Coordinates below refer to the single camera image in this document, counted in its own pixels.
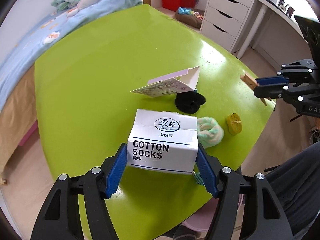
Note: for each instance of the person's left foot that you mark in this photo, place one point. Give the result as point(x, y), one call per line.
point(185, 233)

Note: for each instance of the pink white carton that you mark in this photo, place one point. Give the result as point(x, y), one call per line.
point(175, 86)

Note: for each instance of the wooden clothespin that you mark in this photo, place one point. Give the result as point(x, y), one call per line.
point(247, 80)

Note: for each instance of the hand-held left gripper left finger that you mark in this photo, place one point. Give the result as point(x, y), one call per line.
point(116, 170)

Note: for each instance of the white sock box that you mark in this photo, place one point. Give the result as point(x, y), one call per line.
point(160, 140)

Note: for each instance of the white drawer unit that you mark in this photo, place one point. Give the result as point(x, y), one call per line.
point(225, 12)

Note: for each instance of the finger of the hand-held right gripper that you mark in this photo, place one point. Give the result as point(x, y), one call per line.
point(270, 91)
point(271, 80)

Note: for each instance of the pink box under bed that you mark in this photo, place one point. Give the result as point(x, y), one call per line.
point(27, 136)

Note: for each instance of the brown pet bed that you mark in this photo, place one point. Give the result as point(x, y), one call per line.
point(187, 20)

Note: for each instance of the white desk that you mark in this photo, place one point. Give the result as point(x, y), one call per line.
point(280, 27)

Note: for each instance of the pink mesh trash basket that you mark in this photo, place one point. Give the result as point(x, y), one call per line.
point(200, 217)

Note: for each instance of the beige bed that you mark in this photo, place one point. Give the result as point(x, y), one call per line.
point(15, 120)

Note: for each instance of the red storage box white lid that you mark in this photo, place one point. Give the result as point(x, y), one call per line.
point(177, 1)

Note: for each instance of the window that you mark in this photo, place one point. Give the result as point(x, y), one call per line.
point(300, 0)

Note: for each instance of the blue printed blanket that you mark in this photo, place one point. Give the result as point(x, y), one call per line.
point(37, 37)

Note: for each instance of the pastel fluffy scrunchie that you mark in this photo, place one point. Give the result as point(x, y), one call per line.
point(212, 132)

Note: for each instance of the small desk picture frame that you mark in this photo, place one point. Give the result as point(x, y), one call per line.
point(290, 10)

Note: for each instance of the green top table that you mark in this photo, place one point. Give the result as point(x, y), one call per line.
point(100, 80)

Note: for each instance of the blue yarn toy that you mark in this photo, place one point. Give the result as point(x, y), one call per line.
point(185, 10)

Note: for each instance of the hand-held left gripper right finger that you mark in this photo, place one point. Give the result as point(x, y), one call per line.
point(206, 172)

